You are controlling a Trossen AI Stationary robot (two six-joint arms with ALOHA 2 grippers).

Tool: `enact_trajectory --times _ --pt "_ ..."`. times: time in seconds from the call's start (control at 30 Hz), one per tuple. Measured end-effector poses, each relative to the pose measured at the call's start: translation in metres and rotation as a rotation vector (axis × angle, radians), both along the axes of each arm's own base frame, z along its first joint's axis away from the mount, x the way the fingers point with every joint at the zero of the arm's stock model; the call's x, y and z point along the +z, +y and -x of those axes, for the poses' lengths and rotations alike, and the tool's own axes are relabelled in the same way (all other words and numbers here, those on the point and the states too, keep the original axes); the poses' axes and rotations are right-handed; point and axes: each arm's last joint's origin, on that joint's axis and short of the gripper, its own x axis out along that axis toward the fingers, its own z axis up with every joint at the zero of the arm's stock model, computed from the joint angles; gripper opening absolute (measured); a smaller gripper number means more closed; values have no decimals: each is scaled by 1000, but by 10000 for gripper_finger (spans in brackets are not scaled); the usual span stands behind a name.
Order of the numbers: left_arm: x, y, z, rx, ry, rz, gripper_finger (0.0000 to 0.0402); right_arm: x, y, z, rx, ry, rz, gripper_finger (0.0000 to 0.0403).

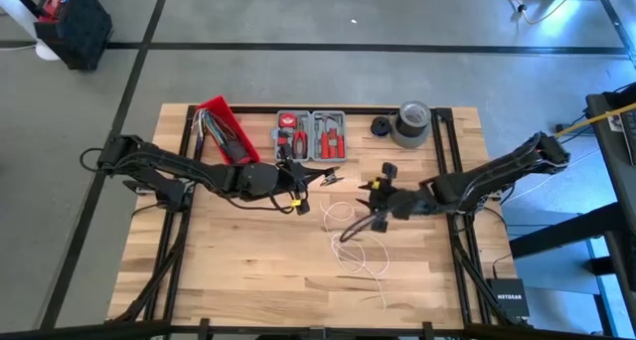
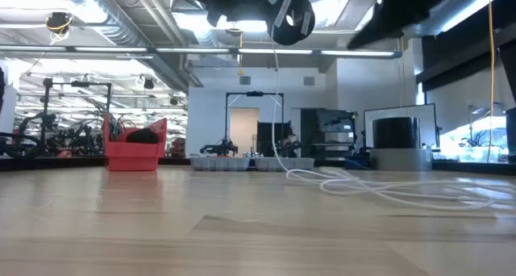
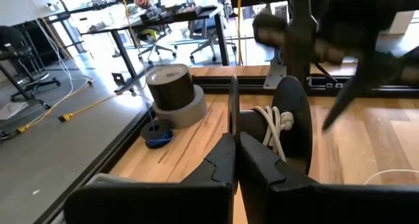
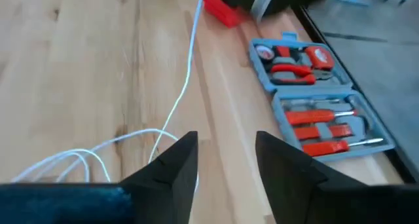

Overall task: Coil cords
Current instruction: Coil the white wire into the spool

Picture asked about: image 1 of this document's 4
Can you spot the red tape measure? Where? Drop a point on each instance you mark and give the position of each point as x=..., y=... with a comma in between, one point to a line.
x=288, y=120

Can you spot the red plastic bin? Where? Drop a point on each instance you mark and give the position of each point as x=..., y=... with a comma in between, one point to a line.
x=221, y=106

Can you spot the grey tool case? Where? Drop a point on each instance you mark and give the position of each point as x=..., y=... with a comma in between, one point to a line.
x=310, y=131

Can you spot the black and red toolbox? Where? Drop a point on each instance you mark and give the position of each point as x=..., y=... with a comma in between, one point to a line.
x=79, y=32

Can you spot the black keyboard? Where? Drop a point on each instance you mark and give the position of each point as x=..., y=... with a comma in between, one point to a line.
x=630, y=131

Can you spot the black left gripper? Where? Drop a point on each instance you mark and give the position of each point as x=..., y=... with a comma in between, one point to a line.
x=293, y=178

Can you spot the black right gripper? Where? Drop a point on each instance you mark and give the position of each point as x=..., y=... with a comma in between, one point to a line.
x=385, y=198

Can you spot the grey tape roll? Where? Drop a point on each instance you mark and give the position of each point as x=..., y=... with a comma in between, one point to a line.
x=410, y=142

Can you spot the black Netgear network switch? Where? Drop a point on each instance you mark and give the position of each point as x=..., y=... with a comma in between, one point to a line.
x=508, y=296

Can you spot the black computer desk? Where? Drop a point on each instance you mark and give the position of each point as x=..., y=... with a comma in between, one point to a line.
x=608, y=146

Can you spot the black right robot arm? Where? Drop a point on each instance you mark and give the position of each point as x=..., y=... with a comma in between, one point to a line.
x=497, y=173

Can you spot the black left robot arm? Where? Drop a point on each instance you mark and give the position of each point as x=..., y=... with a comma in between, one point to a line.
x=164, y=163

